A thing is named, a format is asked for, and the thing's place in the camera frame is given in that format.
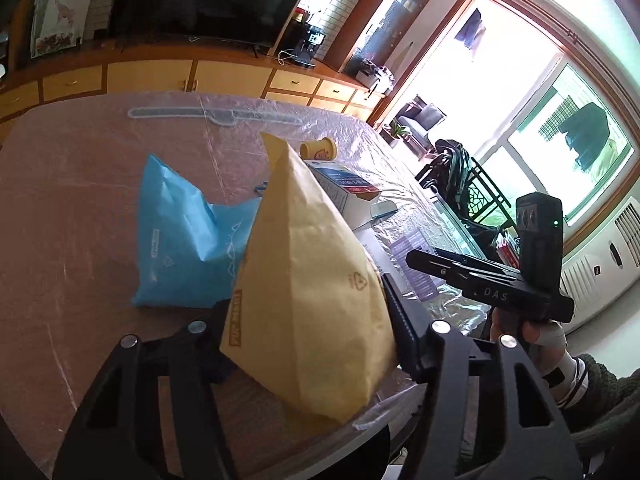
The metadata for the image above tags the purple paper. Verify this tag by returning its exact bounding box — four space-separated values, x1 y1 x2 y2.
387 230 451 302

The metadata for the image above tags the black coffee machine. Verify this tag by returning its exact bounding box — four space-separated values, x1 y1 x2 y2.
287 22 328 68

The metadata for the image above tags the hanging dark blue garment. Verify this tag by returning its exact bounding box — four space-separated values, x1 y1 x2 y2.
455 7 487 51

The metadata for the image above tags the white carton with blue label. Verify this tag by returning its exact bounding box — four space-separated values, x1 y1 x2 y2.
304 160 383 228

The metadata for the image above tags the blue plastic mailer bag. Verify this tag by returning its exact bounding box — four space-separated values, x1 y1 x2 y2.
131 154 263 309

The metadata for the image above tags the tall wooden display cabinet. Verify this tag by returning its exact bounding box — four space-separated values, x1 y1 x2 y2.
340 0 453 75

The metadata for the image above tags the grey printer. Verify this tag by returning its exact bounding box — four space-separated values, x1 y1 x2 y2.
357 57 396 93

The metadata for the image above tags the red white packet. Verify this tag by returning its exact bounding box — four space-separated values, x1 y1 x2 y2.
495 230 523 263

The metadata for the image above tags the hanging dark green jacket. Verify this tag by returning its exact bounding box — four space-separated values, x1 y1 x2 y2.
557 102 612 169

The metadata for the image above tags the black flat television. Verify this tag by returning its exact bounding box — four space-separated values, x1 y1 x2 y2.
107 0 318 56

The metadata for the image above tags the person's right hand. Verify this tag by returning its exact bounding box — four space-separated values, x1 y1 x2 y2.
490 307 568 357

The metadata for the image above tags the yellow paper cup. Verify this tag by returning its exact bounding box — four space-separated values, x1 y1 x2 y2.
299 138 339 161

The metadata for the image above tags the white radiator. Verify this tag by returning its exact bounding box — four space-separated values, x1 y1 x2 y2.
560 195 640 321

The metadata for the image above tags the animal wall poster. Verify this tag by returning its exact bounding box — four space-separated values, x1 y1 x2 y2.
30 0 96 58

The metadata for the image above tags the long wooden drawer cabinet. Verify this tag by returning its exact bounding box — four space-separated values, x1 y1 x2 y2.
0 42 396 136

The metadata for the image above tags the yellow padded envelope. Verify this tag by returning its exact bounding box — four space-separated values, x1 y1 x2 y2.
220 132 401 423

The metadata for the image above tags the grey armchair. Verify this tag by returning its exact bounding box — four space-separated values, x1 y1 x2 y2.
400 100 447 153

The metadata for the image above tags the large wooden frame window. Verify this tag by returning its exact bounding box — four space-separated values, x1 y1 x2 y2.
395 0 640 251

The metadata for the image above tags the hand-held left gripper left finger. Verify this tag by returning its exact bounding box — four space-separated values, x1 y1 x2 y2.
52 302 241 480

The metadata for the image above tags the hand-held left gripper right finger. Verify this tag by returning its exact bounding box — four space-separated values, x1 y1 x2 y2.
381 274 584 480

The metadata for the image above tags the white plastic box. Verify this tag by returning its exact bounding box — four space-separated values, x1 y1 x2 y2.
369 200 399 221

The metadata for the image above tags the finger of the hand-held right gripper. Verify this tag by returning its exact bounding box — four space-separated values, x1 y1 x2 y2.
434 249 521 278
406 250 481 296

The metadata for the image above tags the potted green plant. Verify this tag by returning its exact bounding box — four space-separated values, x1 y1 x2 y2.
387 120 413 148

